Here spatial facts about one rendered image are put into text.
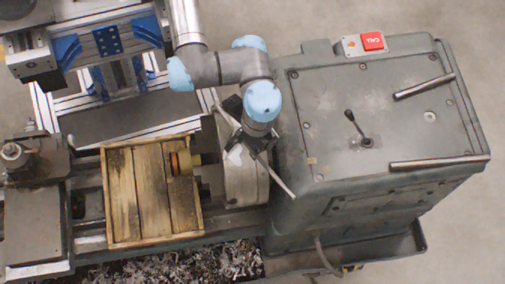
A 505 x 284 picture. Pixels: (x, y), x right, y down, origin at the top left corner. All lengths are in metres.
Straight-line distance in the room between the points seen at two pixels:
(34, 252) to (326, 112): 0.95
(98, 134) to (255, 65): 1.64
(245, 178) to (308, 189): 0.18
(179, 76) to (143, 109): 1.58
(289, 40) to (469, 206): 1.31
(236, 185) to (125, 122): 1.26
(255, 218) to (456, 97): 0.73
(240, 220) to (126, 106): 1.12
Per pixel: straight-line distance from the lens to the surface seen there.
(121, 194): 1.87
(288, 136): 1.53
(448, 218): 2.98
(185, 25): 1.21
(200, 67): 1.17
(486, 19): 3.65
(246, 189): 1.57
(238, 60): 1.18
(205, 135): 1.62
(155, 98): 2.76
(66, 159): 1.80
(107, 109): 2.77
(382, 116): 1.61
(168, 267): 2.11
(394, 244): 2.26
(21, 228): 1.82
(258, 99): 1.12
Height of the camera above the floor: 2.63
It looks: 66 degrees down
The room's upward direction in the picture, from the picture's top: 9 degrees clockwise
